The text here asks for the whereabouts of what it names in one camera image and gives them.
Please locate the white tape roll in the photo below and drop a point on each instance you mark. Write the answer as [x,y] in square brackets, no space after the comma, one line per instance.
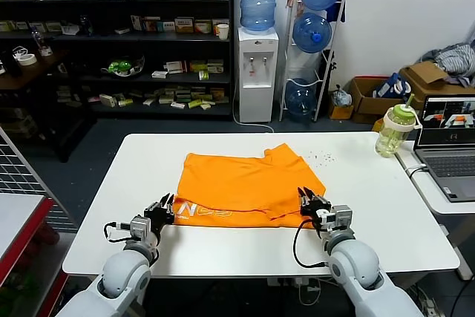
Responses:
[33,61]

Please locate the white yellow medicine box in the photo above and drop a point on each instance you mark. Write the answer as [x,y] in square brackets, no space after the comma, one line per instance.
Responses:
[215,67]

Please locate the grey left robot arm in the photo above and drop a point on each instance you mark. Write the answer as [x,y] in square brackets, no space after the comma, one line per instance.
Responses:
[122,272]

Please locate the scattered dark crumbs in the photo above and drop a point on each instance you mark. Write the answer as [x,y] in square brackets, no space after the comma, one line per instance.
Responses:
[321,156]

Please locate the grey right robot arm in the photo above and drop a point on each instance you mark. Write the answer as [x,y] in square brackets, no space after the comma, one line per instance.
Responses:
[352,261]

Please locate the small green yellow box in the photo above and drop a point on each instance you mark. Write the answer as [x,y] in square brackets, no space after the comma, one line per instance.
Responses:
[204,75]

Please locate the white metal jug rack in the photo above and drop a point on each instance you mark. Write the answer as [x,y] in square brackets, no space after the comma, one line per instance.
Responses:
[326,71]

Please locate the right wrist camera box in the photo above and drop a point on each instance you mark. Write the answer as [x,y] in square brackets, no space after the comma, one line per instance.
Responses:
[339,217]

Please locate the black shelving unit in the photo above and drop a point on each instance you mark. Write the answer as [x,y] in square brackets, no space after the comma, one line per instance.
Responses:
[148,38]

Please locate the white paper cup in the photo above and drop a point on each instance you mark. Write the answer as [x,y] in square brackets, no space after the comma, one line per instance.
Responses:
[222,32]

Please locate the white red medicine box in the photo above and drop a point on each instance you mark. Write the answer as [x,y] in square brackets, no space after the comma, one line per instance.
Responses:
[175,67]

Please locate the white side desk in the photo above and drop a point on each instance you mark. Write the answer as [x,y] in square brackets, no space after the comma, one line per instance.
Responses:
[419,191]

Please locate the red cart white top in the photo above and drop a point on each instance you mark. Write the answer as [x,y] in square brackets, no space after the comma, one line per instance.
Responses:
[18,217]

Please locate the white floor power strip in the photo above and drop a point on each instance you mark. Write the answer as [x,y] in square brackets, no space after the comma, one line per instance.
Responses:
[429,305]

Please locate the brown wooden table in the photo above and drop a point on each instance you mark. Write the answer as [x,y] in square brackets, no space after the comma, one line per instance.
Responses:
[33,71]

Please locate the small flat white box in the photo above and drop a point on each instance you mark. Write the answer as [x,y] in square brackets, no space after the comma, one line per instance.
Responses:
[159,74]

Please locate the white water dispenser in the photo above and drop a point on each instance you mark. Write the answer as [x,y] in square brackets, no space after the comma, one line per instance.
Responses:
[258,71]

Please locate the black pole with knobs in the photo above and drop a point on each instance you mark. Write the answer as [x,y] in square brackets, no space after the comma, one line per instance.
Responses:
[330,67]

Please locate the open cardboard box red rim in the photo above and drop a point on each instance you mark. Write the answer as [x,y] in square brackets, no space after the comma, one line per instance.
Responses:
[365,107]

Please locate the green lid drinking bottle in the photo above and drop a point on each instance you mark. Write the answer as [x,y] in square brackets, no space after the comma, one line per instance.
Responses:
[389,135]

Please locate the cream green box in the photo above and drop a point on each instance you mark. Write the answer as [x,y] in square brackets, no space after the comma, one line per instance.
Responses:
[184,25]

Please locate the small yellow cardboard box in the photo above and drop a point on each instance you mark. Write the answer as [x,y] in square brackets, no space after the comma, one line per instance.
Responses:
[339,113]

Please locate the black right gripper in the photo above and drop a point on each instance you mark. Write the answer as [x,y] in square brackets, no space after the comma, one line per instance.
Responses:
[313,207]

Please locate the green white bowl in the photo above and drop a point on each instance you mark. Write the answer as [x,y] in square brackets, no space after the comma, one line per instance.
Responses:
[120,67]

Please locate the grey laptop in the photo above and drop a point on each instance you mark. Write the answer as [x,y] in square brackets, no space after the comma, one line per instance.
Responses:
[449,168]

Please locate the tied grey plastic bag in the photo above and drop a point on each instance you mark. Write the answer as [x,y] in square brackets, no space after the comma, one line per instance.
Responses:
[341,98]

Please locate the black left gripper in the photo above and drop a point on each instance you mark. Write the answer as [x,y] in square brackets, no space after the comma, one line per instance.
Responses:
[159,215]

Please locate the white power strip under table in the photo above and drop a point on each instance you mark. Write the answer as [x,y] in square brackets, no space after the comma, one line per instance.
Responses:
[285,283]

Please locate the orange t-shirt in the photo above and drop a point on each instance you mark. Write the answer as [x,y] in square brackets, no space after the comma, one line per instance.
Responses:
[241,183]

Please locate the yellow green medicine box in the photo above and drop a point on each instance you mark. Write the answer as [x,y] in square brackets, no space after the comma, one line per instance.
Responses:
[198,65]

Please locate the blue water jug upright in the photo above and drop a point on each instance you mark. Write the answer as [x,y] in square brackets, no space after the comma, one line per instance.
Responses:
[259,0]

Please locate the dark blue bottle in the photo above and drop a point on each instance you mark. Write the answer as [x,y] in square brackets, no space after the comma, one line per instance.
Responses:
[86,26]

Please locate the pile of grey clothes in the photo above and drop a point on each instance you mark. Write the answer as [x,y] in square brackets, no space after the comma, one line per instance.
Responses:
[456,59]

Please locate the white work table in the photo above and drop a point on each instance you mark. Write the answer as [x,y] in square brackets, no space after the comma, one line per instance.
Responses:
[371,220]

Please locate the small clear water bottle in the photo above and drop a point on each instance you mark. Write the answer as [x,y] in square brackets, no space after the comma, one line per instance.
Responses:
[37,38]

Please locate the orange white box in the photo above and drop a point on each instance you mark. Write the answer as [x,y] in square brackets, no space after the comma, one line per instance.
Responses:
[203,26]

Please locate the large brown cardboard box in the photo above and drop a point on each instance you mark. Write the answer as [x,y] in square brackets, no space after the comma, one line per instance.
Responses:
[426,75]

